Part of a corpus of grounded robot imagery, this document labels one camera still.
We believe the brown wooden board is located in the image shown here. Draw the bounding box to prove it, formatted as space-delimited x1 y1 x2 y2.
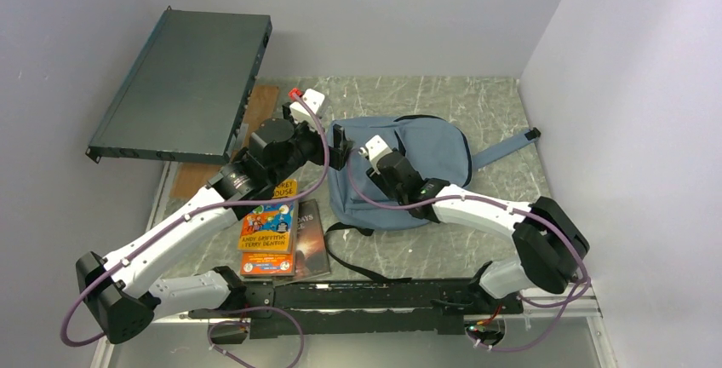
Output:
169 84 279 200

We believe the dark cover book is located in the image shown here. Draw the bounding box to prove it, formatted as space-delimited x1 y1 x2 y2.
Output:
274 199 330 285

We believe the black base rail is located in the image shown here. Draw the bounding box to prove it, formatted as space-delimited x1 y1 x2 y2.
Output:
188 278 525 339

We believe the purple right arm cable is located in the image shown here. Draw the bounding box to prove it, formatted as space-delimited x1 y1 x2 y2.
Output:
345 147 593 354

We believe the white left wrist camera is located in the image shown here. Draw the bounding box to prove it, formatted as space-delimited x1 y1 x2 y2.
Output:
289 89 329 125

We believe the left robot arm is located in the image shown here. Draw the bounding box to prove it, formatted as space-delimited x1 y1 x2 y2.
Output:
76 118 352 344

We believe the blue backpack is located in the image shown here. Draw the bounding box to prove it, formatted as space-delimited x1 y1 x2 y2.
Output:
324 114 541 238

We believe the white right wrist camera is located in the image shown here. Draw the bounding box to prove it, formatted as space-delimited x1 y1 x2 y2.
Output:
359 135 393 164

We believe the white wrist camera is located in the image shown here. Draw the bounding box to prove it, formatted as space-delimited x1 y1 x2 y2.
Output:
289 89 329 125
359 135 393 164

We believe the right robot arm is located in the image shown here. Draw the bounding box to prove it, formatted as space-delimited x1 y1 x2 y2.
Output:
360 147 589 313

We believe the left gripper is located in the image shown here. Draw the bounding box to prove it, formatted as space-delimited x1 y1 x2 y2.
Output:
269 103 353 187

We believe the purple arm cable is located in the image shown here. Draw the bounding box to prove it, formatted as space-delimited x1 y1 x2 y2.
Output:
345 147 593 354
60 94 331 368

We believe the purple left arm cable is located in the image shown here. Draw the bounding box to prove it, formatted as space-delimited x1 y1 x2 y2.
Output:
60 94 331 368

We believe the yellow treehouse book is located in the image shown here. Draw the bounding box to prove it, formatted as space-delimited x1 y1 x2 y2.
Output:
238 201 297 254

